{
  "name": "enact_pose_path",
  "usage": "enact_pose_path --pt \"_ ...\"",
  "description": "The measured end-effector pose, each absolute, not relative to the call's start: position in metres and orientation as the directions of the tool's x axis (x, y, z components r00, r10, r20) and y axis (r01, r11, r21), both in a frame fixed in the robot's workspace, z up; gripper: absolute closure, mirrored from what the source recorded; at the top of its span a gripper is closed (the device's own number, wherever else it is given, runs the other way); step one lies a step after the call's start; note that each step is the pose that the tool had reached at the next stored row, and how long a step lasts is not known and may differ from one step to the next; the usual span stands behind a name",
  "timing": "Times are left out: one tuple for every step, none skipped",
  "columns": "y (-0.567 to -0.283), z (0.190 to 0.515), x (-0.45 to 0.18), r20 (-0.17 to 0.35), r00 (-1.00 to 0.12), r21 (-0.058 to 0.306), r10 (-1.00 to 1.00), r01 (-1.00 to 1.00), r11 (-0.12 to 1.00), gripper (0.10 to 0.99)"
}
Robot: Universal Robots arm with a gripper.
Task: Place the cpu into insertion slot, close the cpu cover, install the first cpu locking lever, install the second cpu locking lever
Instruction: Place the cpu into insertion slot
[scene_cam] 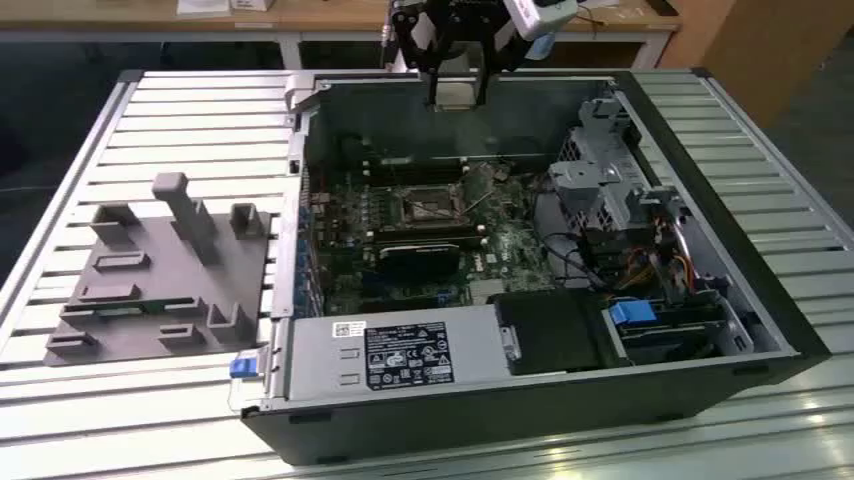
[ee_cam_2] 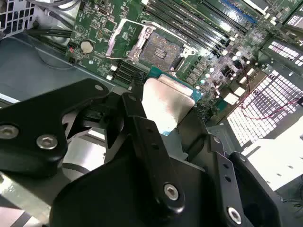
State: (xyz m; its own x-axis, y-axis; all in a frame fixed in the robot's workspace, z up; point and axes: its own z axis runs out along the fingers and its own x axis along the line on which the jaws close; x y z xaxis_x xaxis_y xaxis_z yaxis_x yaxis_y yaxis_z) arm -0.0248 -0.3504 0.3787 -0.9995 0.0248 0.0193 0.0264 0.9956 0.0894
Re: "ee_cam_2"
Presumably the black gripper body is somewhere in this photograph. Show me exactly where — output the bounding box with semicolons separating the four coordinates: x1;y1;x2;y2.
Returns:
49;150;224;227

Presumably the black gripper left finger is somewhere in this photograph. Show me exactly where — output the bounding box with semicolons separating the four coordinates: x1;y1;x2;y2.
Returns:
0;78;187;215

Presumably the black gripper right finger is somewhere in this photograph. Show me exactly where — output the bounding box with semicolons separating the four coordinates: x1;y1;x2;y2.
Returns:
182;111;284;227

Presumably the silver CPU with green rim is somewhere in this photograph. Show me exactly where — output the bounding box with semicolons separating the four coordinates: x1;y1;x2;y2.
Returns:
139;67;205;137

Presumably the metal socket cover frame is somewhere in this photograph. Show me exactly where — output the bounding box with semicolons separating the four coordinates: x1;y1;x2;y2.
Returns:
105;18;152;64

